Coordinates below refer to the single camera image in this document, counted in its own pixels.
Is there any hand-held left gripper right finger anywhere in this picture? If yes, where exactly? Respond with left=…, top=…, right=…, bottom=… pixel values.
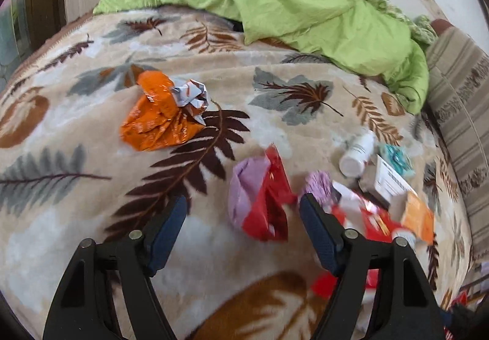
left=299, top=193, right=447, bottom=340

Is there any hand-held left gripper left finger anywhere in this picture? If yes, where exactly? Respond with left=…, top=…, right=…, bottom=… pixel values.
left=43, top=194, right=189, bottom=340

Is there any purple paper ball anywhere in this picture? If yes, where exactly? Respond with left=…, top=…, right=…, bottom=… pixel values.
left=300, top=171, right=337, bottom=209

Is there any red foil wrapper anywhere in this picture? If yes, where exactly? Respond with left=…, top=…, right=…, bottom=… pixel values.
left=244, top=144, right=299, bottom=242

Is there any white medicine box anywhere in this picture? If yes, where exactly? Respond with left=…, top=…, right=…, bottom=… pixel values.
left=359, top=154, right=419, bottom=211

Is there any lilac paper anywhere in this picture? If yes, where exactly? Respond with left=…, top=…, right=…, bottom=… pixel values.
left=228, top=157, right=272, bottom=230

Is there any red and white snack bag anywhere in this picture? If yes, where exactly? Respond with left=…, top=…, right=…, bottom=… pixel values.
left=311, top=181, right=411, bottom=298

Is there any white spray bottle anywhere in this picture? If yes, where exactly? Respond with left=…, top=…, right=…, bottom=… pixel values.
left=339, top=130, right=377, bottom=178

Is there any orange packet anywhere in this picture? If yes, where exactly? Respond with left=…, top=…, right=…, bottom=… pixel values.
left=399, top=191, right=436, bottom=245

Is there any teal tissue pack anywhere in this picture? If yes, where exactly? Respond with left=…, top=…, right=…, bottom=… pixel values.
left=378, top=143, right=415, bottom=178

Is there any orange foil wrapper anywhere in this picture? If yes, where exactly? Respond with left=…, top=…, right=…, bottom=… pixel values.
left=119, top=71, right=207, bottom=152

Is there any crumpled silver paper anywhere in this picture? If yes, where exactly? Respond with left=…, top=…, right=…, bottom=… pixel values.
left=171, top=81, right=211, bottom=125

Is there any leaf-printed beige blanket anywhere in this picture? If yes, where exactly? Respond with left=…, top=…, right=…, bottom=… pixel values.
left=0, top=6, right=476, bottom=340

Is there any striped beige pillow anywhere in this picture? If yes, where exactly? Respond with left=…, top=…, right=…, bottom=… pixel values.
left=422, top=26, right=489, bottom=260

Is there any wooden glass-panel door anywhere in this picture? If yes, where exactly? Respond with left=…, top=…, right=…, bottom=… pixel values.
left=0, top=0, right=69, bottom=69

